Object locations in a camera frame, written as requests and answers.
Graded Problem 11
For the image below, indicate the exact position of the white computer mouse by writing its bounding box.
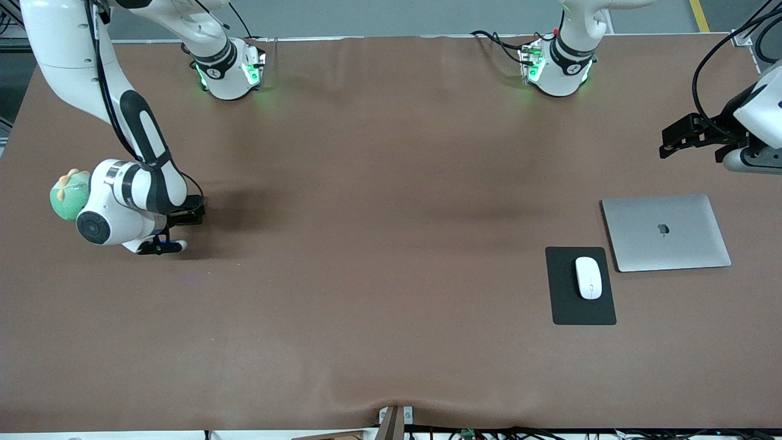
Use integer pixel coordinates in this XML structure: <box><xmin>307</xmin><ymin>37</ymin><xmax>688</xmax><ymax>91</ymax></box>
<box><xmin>574</xmin><ymin>257</ymin><xmax>603</xmax><ymax>301</ymax></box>

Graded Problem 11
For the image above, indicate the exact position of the black mouse pad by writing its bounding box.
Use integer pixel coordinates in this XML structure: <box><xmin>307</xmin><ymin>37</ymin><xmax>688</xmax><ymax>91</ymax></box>
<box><xmin>545</xmin><ymin>246</ymin><xmax>617</xmax><ymax>326</ymax></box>

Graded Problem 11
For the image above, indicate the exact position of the silver laptop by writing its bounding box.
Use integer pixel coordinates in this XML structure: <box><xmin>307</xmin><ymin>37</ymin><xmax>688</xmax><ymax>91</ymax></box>
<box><xmin>601</xmin><ymin>194</ymin><xmax>732</xmax><ymax>273</ymax></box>

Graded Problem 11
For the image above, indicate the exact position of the green dinosaur plush toy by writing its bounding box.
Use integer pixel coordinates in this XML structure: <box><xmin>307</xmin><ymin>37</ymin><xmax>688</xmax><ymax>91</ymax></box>
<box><xmin>49</xmin><ymin>169</ymin><xmax>92</xmax><ymax>222</ymax></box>

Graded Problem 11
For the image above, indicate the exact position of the brown table cover sheet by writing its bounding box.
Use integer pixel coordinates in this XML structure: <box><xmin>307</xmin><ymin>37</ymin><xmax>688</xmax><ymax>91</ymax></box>
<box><xmin>0</xmin><ymin>34</ymin><xmax>782</xmax><ymax>433</ymax></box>

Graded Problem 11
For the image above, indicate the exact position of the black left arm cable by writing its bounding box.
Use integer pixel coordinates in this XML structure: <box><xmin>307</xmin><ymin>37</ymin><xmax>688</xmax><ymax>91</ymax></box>
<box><xmin>691</xmin><ymin>0</ymin><xmax>782</xmax><ymax>144</ymax></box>

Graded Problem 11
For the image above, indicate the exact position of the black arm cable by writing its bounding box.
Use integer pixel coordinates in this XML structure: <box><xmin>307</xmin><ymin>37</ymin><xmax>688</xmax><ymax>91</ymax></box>
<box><xmin>86</xmin><ymin>0</ymin><xmax>205</xmax><ymax>199</ymax></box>
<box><xmin>691</xmin><ymin>0</ymin><xmax>782</xmax><ymax>144</ymax></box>

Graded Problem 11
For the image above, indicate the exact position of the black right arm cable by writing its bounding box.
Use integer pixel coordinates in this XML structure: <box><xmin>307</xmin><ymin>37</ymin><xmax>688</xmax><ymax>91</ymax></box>
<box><xmin>86</xmin><ymin>0</ymin><xmax>205</xmax><ymax>199</ymax></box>

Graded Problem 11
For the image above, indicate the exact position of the black right base cable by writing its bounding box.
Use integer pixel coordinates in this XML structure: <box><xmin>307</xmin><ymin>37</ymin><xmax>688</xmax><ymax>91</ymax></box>
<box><xmin>229</xmin><ymin>2</ymin><xmax>254</xmax><ymax>40</ymax></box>

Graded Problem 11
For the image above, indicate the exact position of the black base cable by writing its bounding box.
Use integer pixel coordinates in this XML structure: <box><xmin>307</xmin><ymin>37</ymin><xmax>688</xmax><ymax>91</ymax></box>
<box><xmin>229</xmin><ymin>2</ymin><xmax>254</xmax><ymax>40</ymax></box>
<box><xmin>470</xmin><ymin>27</ymin><xmax>554</xmax><ymax>68</ymax></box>

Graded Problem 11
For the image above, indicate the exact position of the black left base cable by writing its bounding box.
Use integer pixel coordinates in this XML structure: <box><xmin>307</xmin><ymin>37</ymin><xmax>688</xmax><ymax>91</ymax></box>
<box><xmin>470</xmin><ymin>27</ymin><xmax>554</xmax><ymax>68</ymax></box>

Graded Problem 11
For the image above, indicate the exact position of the brown camera mount post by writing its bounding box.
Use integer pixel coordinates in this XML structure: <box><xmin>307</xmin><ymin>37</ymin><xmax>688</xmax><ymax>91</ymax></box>
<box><xmin>378</xmin><ymin>405</ymin><xmax>414</xmax><ymax>440</ymax></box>

